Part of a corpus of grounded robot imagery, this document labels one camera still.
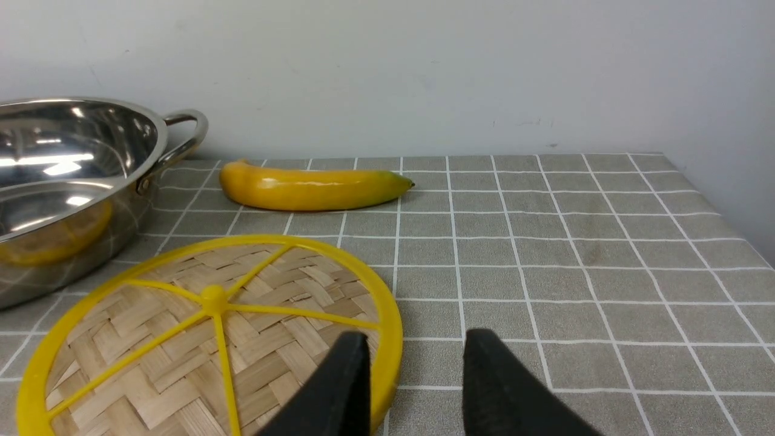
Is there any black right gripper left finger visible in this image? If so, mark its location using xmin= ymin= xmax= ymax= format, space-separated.
xmin=257 ymin=331 xmax=371 ymax=435

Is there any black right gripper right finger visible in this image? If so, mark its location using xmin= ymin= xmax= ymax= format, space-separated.
xmin=463 ymin=329 xmax=600 ymax=435

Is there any yellow bamboo steamer lid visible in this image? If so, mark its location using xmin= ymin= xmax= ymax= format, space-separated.
xmin=16 ymin=234 xmax=403 ymax=435

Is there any stainless steel pot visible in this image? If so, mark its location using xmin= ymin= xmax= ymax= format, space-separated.
xmin=1 ymin=97 xmax=209 ymax=309

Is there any yellow banana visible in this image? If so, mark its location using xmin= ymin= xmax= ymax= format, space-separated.
xmin=219 ymin=160 xmax=415 ymax=212

